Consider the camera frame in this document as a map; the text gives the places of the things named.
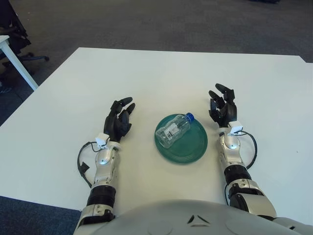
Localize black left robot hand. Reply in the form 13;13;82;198
103;96;136;143

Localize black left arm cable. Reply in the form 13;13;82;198
77;141;98;188

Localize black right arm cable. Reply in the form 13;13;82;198
224;131;257;204

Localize white desk with leg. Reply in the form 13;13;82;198
0;35;39;91

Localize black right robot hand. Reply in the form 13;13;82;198
208;83;238;128

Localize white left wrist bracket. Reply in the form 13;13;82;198
94;133;110;149

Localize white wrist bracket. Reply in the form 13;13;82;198
228;121;244;135
94;133;110;149

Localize clear plastic bottle blue cap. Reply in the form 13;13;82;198
155;112;196;149

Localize green round plate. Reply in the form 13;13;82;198
154;114;208;165

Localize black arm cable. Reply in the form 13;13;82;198
224;131;257;204
77;141;98;188

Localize grey robot torso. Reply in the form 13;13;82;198
95;199;296;235

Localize black office chair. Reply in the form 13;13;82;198
0;0;49;81

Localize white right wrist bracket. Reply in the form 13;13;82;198
228;121;244;135

